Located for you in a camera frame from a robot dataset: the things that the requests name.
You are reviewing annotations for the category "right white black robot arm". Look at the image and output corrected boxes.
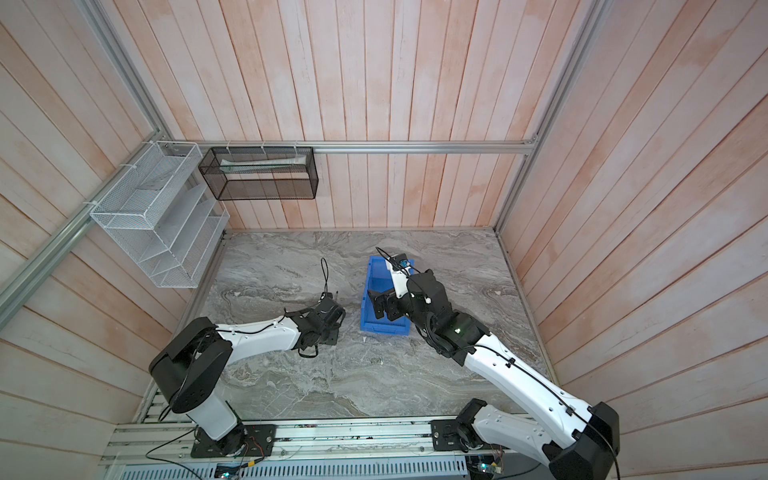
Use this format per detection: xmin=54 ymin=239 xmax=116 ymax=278
xmin=373 ymin=270 xmax=620 ymax=479

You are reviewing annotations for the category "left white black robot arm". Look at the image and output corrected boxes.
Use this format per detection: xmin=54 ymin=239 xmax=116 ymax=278
xmin=148 ymin=293 xmax=346 ymax=446

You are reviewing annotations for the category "blue plastic bin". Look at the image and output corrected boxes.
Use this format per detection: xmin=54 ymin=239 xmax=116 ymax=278
xmin=360 ymin=256 xmax=411 ymax=336

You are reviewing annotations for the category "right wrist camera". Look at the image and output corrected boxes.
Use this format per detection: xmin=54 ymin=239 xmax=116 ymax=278
xmin=387 ymin=253 xmax=413 ymax=277

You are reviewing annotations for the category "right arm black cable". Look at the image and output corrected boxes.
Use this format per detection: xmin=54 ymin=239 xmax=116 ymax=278
xmin=473 ymin=341 xmax=622 ymax=469

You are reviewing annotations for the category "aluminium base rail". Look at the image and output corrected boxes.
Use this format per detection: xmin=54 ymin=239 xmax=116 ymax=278
xmin=98 ymin=413 xmax=541 ymax=480

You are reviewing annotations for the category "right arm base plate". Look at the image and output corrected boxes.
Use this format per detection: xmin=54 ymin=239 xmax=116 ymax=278
xmin=430 ymin=419 xmax=484 ymax=453

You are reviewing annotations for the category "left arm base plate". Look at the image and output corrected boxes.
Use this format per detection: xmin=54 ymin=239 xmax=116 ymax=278
xmin=190 ymin=424 xmax=277 ymax=459

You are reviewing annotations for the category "black wire mesh basket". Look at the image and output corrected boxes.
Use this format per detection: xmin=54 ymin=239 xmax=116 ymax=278
xmin=198 ymin=146 xmax=319 ymax=201

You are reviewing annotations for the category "white wire mesh shelf rack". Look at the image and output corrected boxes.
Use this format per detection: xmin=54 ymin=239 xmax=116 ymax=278
xmin=91 ymin=142 xmax=229 ymax=289

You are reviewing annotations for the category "aluminium frame rail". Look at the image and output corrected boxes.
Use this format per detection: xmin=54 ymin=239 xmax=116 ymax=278
xmin=1 ymin=1 xmax=613 ymax=327

